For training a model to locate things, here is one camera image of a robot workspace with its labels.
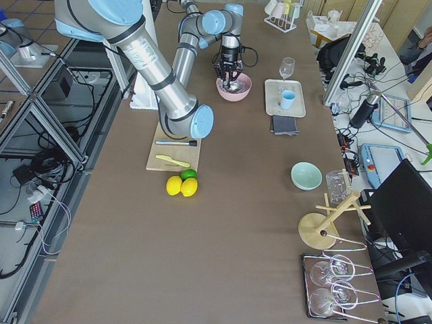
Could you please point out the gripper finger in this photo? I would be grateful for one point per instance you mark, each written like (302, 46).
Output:
(236, 71)
(221, 71)

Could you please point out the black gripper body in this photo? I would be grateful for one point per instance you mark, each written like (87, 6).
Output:
(229, 55)

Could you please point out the steel ice scoop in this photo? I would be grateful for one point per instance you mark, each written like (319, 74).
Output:
(234, 87)

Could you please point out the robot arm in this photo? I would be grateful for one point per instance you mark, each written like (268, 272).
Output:
(200, 30)
(122, 24)

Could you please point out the clear ice cubes pile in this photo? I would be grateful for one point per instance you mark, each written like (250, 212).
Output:
(244, 87)

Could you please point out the pink ice bowl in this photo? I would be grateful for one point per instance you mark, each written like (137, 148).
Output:
(233, 97)

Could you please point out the light blue cup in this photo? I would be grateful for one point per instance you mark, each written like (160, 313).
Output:
(287, 99)

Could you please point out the cream rabbit tray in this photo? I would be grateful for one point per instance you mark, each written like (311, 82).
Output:
(273, 91)

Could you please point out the clear wine glass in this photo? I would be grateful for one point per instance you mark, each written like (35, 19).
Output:
(286, 69)

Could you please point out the grey folded cloth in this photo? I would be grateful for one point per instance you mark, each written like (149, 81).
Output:
(283, 125)

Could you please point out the steel muddler black tip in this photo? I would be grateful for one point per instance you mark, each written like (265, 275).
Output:
(177, 142)

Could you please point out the bamboo cutting board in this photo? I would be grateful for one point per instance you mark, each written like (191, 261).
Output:
(185, 153)

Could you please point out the yellow plastic knife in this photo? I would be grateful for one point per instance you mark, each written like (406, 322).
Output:
(171, 160)

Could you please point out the green lime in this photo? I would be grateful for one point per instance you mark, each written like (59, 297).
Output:
(188, 173)

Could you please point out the lower yellow lemon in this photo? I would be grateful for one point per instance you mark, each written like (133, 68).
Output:
(189, 187)

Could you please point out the yellow lemon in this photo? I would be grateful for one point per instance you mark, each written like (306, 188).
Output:
(173, 185)
(189, 187)

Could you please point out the upper yellow lemon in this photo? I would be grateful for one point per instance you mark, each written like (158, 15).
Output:
(173, 185)

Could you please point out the mint green bowl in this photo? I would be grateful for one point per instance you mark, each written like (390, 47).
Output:
(306, 176)

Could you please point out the wooden mug tree stand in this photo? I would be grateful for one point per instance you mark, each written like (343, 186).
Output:
(319, 231)

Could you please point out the black glass holder tray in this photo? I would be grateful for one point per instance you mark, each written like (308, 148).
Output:
(329, 290)

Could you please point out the white wire cup rack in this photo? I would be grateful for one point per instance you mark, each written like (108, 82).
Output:
(282, 14)

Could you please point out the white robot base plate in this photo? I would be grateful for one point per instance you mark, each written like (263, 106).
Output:
(143, 97)

